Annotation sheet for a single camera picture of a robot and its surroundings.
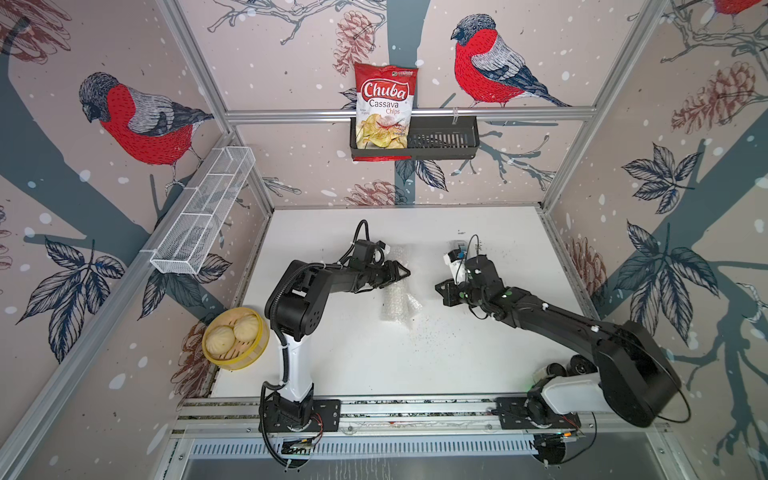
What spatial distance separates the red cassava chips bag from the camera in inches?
33.0

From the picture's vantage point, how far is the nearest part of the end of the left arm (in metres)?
0.83

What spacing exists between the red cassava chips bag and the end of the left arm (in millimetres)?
280
